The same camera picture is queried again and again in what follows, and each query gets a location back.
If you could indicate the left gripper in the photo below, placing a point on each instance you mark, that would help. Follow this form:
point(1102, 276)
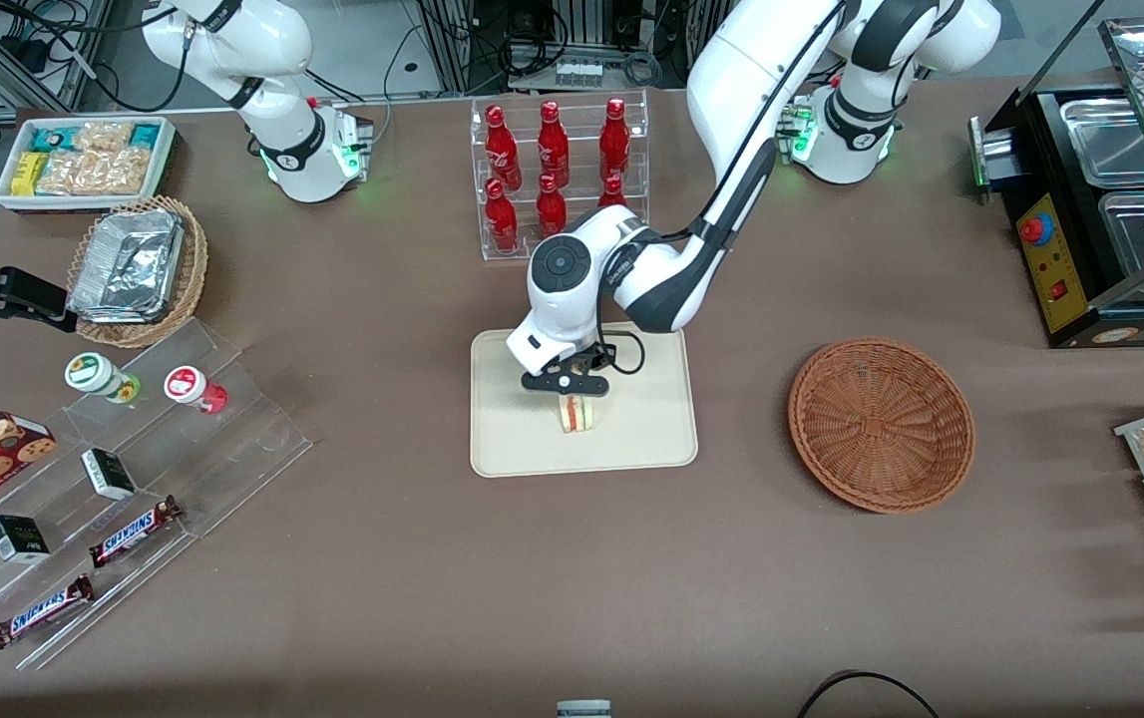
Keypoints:
point(593, 356)

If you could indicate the triangular sandwich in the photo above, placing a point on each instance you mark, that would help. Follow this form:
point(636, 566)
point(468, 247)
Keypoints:
point(577, 416)

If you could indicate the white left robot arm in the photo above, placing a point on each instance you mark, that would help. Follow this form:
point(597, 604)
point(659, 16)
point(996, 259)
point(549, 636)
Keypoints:
point(761, 60)

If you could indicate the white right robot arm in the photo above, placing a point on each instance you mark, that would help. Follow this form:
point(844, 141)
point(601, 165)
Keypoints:
point(302, 150)

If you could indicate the beige plastic tray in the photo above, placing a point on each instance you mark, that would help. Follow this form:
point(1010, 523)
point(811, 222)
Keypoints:
point(641, 429)

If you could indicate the light wicker basket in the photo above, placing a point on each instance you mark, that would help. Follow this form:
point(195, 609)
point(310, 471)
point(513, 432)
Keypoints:
point(190, 279)

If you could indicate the round brown wicker basket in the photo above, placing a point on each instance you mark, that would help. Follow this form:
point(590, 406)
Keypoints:
point(881, 424)

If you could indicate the green label white-lid cup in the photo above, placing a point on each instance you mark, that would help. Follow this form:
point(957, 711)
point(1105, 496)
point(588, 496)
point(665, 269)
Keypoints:
point(93, 374)

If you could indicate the yellow snack packet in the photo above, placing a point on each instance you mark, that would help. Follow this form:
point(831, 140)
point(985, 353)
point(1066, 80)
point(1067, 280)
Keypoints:
point(30, 173)

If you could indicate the stack of foil trays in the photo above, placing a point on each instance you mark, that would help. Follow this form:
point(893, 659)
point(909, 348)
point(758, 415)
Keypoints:
point(128, 264)

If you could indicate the red cola bottle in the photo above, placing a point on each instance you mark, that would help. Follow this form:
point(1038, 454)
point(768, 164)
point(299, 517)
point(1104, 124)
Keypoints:
point(612, 191)
point(552, 209)
point(615, 140)
point(553, 145)
point(502, 219)
point(503, 150)

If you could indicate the clear bag of crackers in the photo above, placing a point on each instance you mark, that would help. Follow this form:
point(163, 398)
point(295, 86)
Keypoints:
point(105, 137)
point(68, 175)
point(123, 172)

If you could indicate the clear acrylic bottle rack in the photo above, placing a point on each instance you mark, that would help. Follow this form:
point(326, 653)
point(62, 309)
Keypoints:
point(480, 199)

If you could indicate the teal snack packet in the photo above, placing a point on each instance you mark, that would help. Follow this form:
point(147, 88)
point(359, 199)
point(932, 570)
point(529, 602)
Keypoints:
point(148, 134)
point(55, 138)

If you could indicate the small black box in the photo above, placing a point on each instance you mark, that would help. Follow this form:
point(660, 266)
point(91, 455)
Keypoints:
point(108, 474)
point(18, 538)

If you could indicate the red label white-lid cup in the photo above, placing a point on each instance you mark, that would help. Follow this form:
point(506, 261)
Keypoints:
point(188, 384)

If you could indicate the white rectangular snack bin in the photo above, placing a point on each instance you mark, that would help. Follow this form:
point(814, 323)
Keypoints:
point(168, 150)

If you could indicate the Snickers chocolate bar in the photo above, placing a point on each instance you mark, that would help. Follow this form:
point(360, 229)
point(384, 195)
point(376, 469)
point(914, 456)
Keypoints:
point(38, 611)
point(133, 532)

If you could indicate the clear acrylic stepped stand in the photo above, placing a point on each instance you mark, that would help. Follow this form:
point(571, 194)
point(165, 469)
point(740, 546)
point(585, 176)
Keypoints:
point(232, 439)

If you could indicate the white power strip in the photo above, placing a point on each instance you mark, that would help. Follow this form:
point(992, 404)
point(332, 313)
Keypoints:
point(579, 73)

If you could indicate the small grey device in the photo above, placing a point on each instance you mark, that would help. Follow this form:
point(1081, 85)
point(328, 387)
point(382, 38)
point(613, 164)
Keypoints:
point(583, 709)

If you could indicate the red emergency button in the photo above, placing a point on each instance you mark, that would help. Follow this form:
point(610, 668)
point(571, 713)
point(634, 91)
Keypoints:
point(1034, 229)

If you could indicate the black food warmer machine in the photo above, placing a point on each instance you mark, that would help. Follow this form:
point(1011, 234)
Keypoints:
point(1035, 150)

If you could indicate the aluminium frame rack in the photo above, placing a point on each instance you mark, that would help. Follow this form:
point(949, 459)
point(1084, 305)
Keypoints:
point(447, 40)

